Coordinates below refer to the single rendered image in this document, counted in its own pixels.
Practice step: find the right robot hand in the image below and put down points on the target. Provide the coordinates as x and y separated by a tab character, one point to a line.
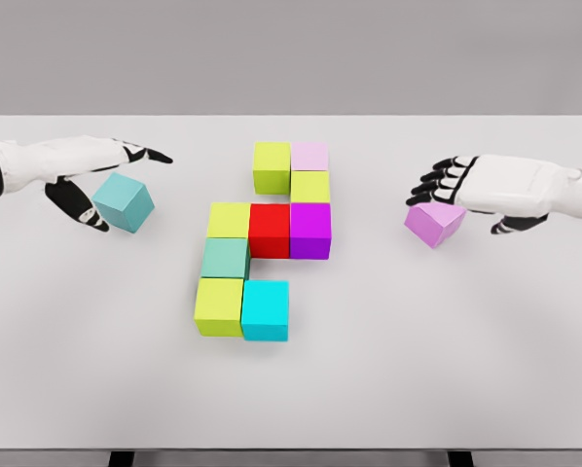
507	185

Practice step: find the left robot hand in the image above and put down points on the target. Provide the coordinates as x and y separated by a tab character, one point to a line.
89	154

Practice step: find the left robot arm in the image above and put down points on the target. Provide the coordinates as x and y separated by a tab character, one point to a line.
9	163

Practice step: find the dusty teal cube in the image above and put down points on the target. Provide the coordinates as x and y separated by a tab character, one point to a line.
123	202

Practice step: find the orchid pink cube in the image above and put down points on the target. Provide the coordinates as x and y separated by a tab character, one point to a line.
434	223

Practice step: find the yellow-green cube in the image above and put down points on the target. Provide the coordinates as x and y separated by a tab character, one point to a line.
229	221
310	187
219	306
271	168

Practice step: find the sea green cube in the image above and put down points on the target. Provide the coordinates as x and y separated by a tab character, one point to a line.
225	258

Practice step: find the red cube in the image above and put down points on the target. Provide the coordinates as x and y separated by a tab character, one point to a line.
269	229

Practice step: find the pale pink cube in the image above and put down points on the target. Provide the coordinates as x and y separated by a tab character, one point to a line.
310	156

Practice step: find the purple magenta cube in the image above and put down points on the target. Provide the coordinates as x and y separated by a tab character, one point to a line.
310	229

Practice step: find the bright cyan cube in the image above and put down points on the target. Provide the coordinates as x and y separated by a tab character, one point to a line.
265	310

